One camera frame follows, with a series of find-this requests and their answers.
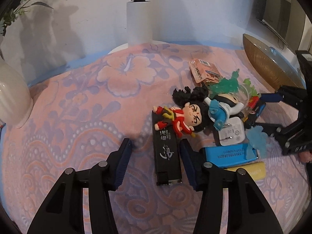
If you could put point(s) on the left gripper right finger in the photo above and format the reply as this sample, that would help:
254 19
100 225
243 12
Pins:
248 209

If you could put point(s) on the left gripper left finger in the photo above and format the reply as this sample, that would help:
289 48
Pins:
62 210

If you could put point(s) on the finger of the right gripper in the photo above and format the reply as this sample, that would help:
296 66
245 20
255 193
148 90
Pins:
294 138
292 96

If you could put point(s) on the brown glass bowl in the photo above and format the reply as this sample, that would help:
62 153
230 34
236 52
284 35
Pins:
270 64

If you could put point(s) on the light blue plastic splash piece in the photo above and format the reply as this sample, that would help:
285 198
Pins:
257 141

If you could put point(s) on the light green plastic splash piece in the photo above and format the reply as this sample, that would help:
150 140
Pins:
250 88

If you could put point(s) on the red small box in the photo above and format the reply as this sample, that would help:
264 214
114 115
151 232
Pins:
252 103

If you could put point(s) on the white power adapter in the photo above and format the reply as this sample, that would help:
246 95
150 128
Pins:
232 132

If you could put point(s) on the blue rectangular case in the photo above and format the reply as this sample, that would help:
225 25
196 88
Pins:
229 156

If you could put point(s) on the blue white chibi figurine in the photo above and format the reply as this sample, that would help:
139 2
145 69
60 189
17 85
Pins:
221 107

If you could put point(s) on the red robed figurine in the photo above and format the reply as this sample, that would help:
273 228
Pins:
188 116

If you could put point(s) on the black lighter box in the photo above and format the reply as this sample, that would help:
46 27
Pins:
166 154

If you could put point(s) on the person's right hand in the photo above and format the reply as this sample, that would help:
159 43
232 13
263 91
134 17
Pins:
305 156

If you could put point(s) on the white ceramic vase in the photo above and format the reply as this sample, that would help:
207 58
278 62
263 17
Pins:
16 101

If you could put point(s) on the white lamp pole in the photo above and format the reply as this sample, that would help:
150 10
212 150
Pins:
139 24

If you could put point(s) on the black wall television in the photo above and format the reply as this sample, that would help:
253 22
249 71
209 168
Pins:
285 18

